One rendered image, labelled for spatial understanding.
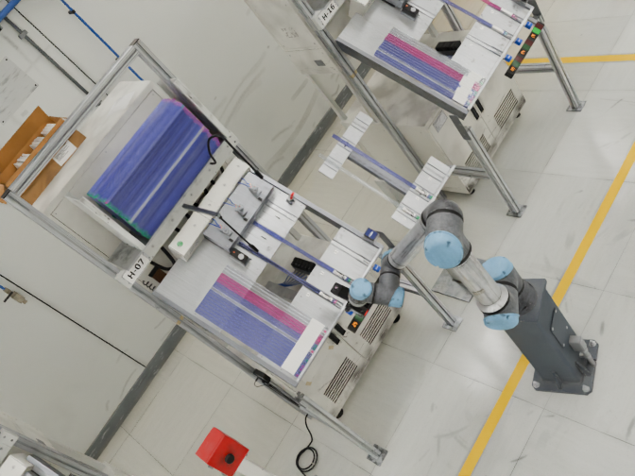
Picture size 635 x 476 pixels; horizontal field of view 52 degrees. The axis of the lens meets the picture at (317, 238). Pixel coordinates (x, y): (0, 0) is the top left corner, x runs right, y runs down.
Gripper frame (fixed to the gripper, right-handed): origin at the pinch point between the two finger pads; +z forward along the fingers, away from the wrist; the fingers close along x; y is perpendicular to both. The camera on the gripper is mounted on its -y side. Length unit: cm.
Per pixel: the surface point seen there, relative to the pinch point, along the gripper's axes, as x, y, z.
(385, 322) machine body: 18, 15, 75
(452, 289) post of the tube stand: 51, 35, 71
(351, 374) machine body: -14, 14, 74
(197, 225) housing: -4, -72, 1
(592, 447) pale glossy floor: 3, 107, 7
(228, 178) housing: 20, -73, 1
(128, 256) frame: -31, -85, -7
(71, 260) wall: -39, -166, 121
